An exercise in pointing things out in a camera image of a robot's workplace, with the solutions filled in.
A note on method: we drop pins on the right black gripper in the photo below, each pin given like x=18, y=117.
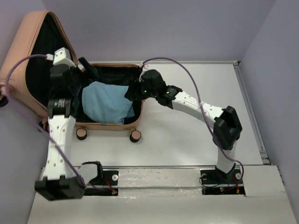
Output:
x=135, y=85

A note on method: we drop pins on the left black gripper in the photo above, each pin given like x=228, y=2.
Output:
x=91, y=73

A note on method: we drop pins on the light blue cloth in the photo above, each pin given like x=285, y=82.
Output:
x=106, y=103

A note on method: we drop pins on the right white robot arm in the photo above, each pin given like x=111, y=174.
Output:
x=224, y=123

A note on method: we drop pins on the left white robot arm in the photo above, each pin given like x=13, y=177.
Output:
x=60, y=180

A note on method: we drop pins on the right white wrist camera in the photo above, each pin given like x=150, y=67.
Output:
x=143, y=68

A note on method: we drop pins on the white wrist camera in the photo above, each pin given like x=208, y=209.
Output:
x=143, y=68
x=63, y=56

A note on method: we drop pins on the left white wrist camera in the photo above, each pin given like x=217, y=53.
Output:
x=63, y=56

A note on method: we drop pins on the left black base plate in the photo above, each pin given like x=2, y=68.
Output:
x=105, y=186

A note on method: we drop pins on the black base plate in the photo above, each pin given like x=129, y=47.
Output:
x=105, y=186
x=212, y=185

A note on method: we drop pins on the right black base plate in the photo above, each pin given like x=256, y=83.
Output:
x=212, y=185

